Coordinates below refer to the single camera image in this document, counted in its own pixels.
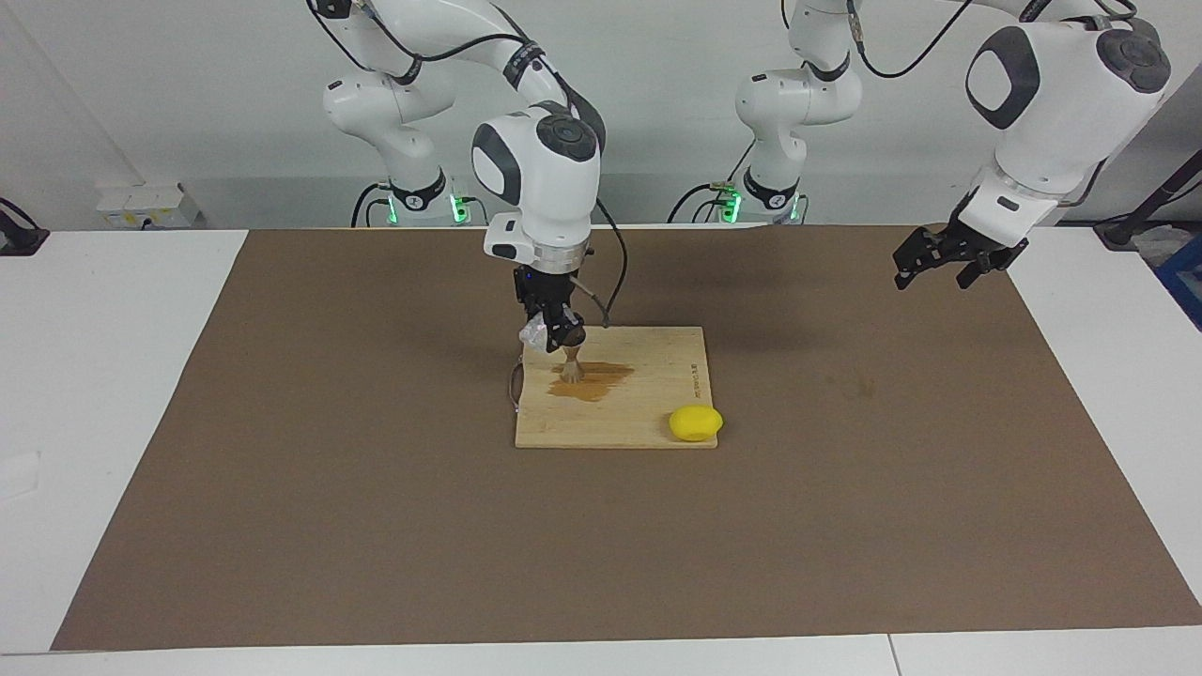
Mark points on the black stand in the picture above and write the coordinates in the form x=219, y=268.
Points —
x=1150, y=202

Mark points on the blue crate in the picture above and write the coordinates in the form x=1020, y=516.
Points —
x=1185, y=277

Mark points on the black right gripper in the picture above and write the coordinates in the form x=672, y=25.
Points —
x=545, y=289

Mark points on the wooden cutting board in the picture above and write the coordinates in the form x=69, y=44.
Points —
x=610, y=418

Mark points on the brown table mat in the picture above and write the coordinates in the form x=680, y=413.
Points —
x=376, y=526

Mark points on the clear glass cup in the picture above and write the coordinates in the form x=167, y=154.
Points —
x=533, y=334

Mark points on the black clamp base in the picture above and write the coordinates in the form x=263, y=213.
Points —
x=19, y=239

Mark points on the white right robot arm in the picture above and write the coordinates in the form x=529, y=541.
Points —
x=545, y=178

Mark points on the metal jigger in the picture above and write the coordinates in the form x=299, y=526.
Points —
x=570, y=371

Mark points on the white wall socket box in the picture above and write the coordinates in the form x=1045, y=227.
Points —
x=146, y=205

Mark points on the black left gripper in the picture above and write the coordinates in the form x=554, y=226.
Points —
x=981, y=242

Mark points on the yellow lemon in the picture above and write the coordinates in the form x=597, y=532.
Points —
x=695, y=423

